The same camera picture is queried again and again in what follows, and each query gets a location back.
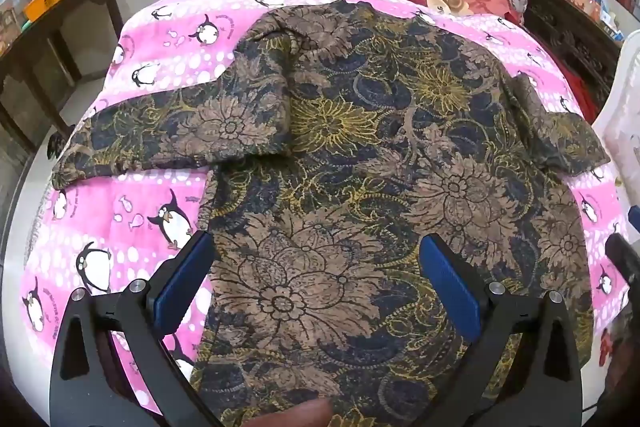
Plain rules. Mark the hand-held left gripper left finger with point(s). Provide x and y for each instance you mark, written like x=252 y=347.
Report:
x=182 y=277

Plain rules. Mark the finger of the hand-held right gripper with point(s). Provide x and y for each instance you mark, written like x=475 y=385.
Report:
x=622 y=254

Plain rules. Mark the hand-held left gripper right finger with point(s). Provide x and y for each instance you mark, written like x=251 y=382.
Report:
x=450 y=287

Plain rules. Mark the brown floral shirt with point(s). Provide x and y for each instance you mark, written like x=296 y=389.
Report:
x=325 y=167

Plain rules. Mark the pink penguin blanket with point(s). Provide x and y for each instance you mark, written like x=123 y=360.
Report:
x=145 y=207

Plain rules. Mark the white plastic chair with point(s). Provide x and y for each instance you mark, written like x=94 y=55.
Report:
x=620 y=117

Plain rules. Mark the dark carved wooden cabinet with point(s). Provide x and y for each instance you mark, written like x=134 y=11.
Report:
x=570 y=32

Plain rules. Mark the dark wooden table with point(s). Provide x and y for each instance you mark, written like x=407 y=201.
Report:
x=55 y=57

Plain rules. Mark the orange box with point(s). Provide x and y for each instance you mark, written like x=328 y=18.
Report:
x=45 y=2

